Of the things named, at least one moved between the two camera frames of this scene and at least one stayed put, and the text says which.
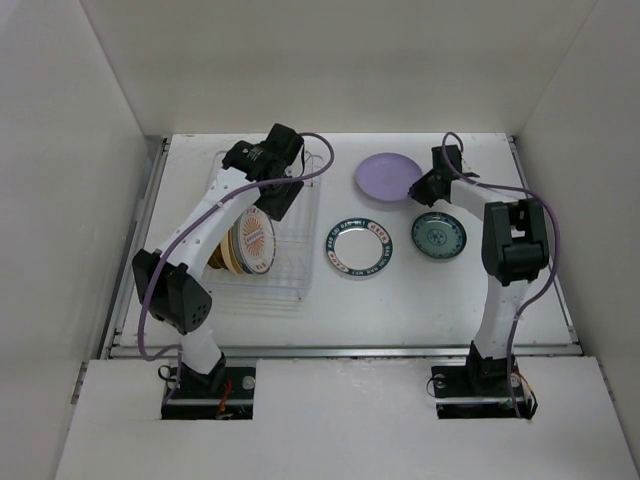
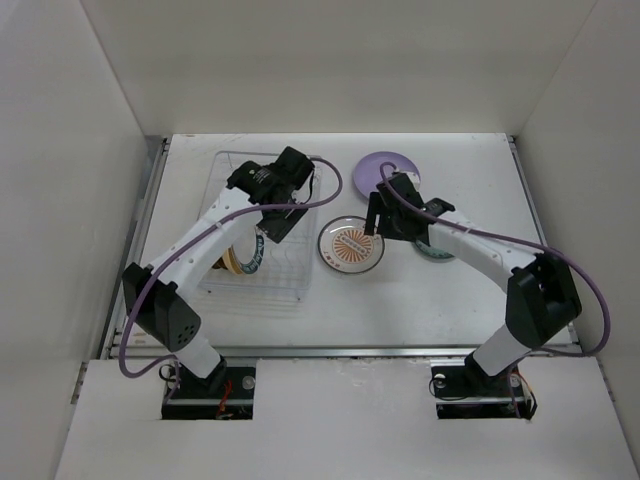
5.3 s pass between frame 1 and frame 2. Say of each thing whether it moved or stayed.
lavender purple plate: stayed
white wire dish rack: stayed
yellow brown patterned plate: stayed
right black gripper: moved
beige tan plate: stayed
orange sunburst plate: moved
